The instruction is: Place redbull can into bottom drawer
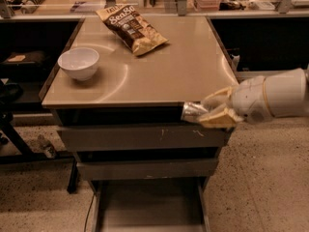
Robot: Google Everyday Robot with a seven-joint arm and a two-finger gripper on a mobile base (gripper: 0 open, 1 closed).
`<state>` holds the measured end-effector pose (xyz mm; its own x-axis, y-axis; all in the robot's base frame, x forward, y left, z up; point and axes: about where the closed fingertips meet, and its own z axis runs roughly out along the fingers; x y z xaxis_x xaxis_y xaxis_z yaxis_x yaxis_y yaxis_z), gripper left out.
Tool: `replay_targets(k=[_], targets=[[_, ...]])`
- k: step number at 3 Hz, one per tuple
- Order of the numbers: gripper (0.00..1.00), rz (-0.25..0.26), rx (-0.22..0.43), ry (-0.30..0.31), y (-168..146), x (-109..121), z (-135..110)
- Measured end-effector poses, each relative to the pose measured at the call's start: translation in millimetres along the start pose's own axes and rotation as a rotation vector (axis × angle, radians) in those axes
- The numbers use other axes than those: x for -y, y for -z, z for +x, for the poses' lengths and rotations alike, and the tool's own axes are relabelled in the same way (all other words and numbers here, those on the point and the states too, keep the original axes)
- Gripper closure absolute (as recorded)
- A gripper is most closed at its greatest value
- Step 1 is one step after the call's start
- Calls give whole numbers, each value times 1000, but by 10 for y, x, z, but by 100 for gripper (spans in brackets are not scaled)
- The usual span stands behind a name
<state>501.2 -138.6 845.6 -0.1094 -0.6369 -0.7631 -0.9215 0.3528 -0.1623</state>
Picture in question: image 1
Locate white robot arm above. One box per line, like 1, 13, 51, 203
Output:
197, 69, 309, 128

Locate white ceramic bowl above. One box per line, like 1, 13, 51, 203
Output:
57, 47, 99, 81

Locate silver blue redbull can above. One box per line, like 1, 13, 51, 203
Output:
181, 101, 209, 123

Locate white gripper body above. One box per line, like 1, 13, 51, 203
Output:
231, 76, 273, 124

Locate open grey bottom drawer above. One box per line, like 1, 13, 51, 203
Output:
91, 178, 211, 232

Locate grey top drawer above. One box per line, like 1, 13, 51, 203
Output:
58, 124, 232, 152

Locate black floor cable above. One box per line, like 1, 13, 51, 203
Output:
83, 192, 96, 232

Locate grey drawer cabinet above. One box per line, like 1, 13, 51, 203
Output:
38, 14, 250, 232

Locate brown sea salt chip bag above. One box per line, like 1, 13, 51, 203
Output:
97, 5, 168, 56

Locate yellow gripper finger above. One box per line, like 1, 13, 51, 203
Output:
201, 86, 236, 109
197, 104, 243, 129

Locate black table leg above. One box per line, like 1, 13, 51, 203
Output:
67, 160, 78, 194

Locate grey middle drawer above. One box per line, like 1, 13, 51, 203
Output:
77, 159, 218, 181

